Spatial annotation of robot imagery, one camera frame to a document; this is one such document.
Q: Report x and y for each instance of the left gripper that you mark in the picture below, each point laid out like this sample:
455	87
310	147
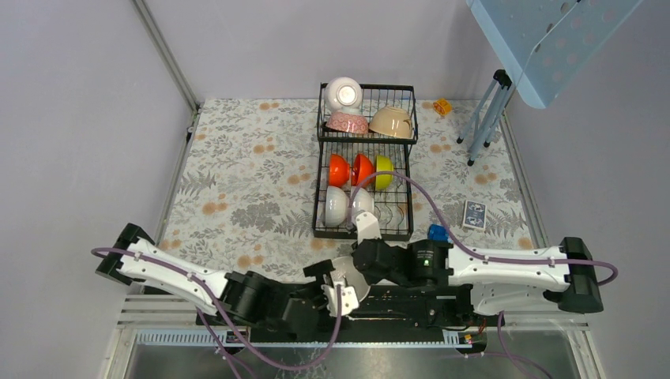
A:
321	273

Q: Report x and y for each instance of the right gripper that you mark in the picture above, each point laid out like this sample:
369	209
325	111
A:
372	279

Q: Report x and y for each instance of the white ribbed bowl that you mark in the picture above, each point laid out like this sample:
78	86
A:
335	208
363	201

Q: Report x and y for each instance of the cream floral bowl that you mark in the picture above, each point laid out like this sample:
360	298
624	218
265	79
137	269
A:
344	271

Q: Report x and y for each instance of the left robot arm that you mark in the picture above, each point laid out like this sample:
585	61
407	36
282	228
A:
249	299

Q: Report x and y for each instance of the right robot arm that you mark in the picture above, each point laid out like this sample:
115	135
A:
491	280

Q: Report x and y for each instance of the blue toy truck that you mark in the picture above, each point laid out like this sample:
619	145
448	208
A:
438	233

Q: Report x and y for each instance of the right orange bowl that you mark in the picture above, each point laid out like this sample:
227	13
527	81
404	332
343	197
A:
362	170

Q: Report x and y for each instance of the orange bowl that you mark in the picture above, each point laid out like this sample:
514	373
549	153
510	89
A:
362	170
339	171

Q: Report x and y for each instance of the lime green bowl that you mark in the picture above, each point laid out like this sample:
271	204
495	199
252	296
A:
383	166

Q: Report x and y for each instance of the left orange bowl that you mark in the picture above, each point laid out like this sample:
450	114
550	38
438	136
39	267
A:
339	171

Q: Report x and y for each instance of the floral table mat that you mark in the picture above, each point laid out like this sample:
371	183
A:
246	194

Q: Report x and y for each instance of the blue playing card box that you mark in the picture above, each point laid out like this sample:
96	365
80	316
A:
475	215

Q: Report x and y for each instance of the pink patterned bowl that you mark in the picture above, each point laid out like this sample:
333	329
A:
348	122

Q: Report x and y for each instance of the beige bowl top tier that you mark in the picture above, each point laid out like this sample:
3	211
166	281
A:
392	122

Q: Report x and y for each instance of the orange toy block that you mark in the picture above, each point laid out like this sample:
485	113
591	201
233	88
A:
442	107

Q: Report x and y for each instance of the white bowl top tier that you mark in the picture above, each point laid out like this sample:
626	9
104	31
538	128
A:
343	92

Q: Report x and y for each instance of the light blue folding stool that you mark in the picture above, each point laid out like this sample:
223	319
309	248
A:
541	46

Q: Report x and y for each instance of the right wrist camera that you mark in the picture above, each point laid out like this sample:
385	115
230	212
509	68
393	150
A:
366	225

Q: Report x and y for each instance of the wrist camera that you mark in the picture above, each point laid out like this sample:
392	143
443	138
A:
366	225
341	299

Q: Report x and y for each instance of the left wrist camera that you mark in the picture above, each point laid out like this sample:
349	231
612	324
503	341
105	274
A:
341	299

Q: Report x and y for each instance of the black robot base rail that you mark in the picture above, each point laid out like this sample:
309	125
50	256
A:
393	315

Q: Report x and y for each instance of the black wire dish rack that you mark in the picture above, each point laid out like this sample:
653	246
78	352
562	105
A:
349	159

